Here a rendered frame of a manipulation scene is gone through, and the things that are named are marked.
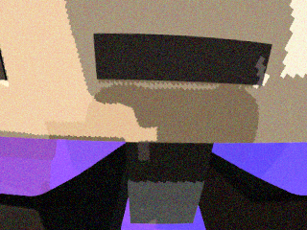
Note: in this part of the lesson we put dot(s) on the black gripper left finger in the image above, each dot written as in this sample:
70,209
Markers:
94,200

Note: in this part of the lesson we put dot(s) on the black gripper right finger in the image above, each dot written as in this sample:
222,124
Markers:
233,199

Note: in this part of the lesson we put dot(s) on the black two-prong plug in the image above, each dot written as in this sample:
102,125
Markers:
165,180

